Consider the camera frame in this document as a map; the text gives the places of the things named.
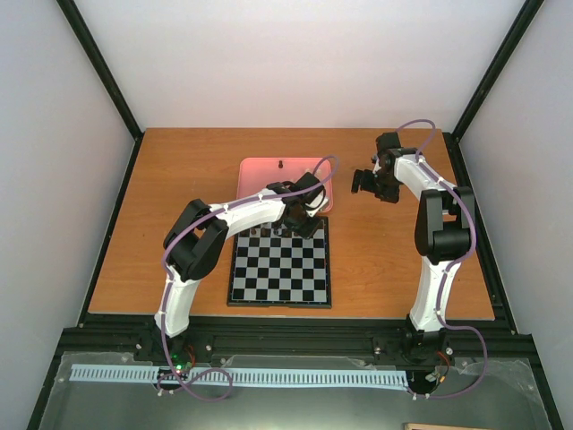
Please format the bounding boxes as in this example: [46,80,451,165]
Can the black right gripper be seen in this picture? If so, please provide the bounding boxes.
[351,169,399,204]

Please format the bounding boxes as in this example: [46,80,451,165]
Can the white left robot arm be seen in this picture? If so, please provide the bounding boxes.
[154,183,329,361]

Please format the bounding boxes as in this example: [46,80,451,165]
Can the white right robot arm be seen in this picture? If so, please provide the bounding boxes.
[351,148,477,332]

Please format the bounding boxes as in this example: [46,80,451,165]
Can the black white chess board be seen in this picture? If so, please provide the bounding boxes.
[227,217,332,309]

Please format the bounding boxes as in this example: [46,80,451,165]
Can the pink plastic tray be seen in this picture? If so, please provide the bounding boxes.
[236,157,321,200]

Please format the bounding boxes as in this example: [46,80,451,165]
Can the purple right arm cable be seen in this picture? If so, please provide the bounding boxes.
[396,118,489,400]

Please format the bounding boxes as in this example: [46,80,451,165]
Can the light blue cable duct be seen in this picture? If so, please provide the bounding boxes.
[69,364,408,391]

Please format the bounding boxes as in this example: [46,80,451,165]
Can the black aluminium frame base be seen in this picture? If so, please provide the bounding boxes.
[28,310,563,429]

